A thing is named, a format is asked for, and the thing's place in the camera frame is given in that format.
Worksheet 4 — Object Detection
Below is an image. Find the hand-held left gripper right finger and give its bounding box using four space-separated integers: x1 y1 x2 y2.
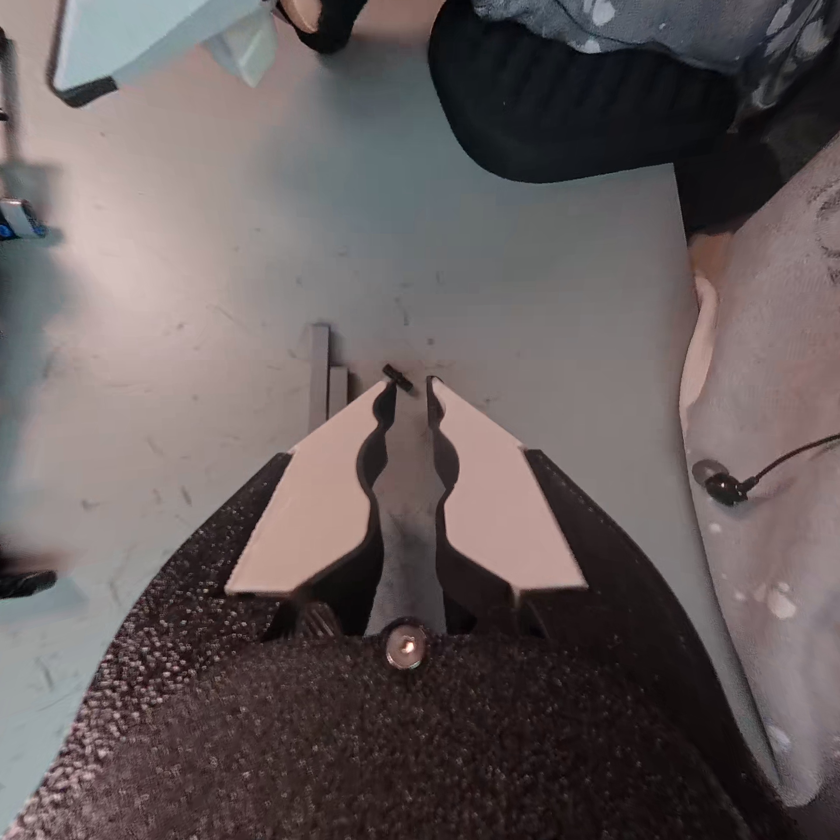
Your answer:
425 375 588 637

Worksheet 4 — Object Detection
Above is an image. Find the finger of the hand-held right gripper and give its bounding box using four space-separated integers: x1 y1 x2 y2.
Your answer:
47 0 266 110

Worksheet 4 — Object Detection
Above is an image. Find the person's right hand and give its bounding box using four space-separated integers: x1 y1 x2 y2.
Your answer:
279 0 322 34

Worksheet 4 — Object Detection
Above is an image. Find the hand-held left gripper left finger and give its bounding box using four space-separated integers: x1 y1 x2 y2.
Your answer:
224 379 400 637

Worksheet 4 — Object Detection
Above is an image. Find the grey desk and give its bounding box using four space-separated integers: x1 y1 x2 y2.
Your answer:
0 0 782 828

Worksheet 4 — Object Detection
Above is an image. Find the partly built toy chassis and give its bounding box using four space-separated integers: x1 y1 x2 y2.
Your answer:
0 26 50 244

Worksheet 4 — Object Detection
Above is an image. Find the person's beige clothing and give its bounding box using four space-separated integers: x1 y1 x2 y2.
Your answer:
679 131 840 808

